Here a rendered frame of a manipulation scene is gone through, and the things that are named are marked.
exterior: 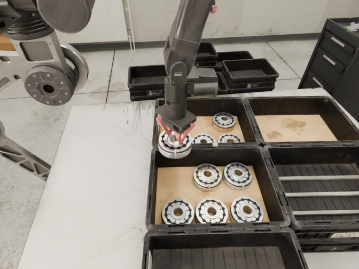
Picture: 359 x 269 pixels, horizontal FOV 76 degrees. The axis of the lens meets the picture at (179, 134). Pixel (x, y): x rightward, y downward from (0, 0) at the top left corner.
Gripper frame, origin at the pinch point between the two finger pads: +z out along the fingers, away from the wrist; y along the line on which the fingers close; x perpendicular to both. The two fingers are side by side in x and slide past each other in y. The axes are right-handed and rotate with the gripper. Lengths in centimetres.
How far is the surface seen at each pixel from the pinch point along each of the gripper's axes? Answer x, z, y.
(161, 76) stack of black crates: -84, 57, 101
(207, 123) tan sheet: -32.8, 22.1, 11.3
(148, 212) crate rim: 17.7, 12.6, -7.5
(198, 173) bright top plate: -6.3, 19.0, -5.8
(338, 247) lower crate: -24, 30, -54
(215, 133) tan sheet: -30.1, 22.0, 4.5
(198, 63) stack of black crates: -120, 53, 89
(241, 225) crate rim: 2.6, 11.9, -28.1
